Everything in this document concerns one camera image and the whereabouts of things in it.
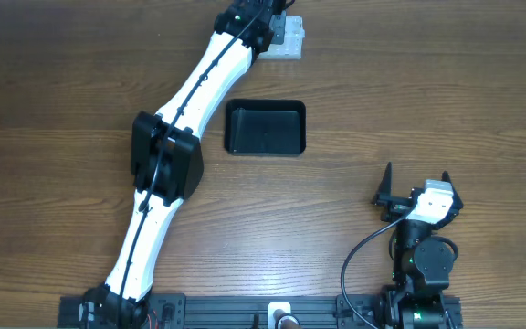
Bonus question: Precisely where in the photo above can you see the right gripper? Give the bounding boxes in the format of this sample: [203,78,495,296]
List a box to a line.
[371,161,465,228]

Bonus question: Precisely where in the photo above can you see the clear test tube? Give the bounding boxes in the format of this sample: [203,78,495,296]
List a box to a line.
[234,107,247,154]

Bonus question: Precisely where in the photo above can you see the black tray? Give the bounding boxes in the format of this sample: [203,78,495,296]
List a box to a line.
[224,98,308,158]

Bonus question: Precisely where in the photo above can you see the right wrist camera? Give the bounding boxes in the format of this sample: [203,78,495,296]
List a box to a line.
[407,178,455,226]

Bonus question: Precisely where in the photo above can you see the black cable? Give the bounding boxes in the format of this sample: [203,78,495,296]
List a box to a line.
[339,214,413,329]
[137,0,273,214]

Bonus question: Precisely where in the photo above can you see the mounting rail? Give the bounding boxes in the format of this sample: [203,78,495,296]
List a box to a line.
[57,292,464,329]

